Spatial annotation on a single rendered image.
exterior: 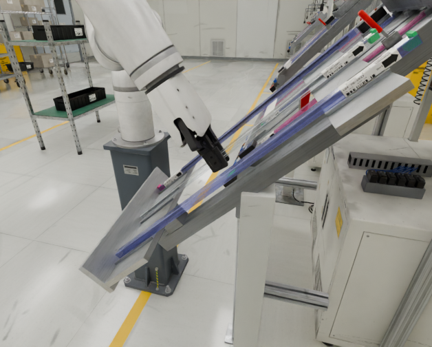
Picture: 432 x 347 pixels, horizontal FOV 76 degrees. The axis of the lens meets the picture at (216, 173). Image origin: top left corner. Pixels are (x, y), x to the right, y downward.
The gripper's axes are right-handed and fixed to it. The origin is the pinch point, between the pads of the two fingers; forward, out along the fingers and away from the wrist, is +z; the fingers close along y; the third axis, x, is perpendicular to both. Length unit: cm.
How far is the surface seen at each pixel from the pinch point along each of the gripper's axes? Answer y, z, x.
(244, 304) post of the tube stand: 2.8, 32.9, -13.0
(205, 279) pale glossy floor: -46, 67, -57
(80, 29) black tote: -223, -101, -127
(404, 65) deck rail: -20.2, 7.7, 36.9
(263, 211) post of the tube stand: 3.0, 12.2, 2.9
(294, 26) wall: -900, 40, 90
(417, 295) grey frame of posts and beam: -14, 66, 21
